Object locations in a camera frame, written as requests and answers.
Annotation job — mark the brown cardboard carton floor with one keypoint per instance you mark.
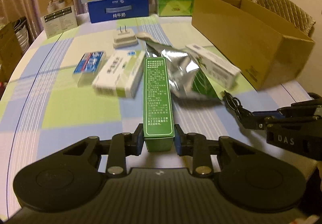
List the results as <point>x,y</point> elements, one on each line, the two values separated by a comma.
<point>14,44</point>

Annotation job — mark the silver foil pouch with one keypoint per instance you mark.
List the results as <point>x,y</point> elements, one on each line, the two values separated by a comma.
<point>186,78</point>

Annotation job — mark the white beige product box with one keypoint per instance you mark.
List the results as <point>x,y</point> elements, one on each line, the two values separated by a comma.
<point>57,16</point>

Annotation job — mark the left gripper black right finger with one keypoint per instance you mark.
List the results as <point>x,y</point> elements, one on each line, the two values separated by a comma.
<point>194,145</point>

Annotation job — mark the white power adapter plug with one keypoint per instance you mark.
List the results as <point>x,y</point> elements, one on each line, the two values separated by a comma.
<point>124,37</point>

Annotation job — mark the blue clear plastic gum box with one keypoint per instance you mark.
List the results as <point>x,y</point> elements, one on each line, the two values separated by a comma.
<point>88,67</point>

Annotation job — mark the white plastic spoon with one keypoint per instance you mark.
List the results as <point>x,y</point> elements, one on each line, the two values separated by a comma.
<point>144,36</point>

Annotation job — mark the checkered tablecloth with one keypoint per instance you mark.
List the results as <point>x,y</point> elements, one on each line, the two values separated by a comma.
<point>43,110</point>

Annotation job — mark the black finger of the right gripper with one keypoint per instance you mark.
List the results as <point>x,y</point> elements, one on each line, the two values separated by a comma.
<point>257,120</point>

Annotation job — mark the white box with green plant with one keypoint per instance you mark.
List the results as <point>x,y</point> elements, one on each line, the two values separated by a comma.
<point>219,69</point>

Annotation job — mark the quilted brown chair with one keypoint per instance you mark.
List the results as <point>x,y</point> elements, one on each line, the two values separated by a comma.
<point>291,12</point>

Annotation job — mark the white medicine box green stripe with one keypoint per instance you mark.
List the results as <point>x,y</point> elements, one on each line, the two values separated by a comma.
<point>121,74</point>

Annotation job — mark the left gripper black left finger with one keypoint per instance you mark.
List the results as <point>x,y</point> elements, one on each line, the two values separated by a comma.
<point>120,146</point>

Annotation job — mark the dark blue milk carton box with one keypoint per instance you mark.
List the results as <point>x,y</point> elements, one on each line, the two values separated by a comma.
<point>107,10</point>

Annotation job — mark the brown cardboard box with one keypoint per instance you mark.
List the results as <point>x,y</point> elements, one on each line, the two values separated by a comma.
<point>267,49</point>

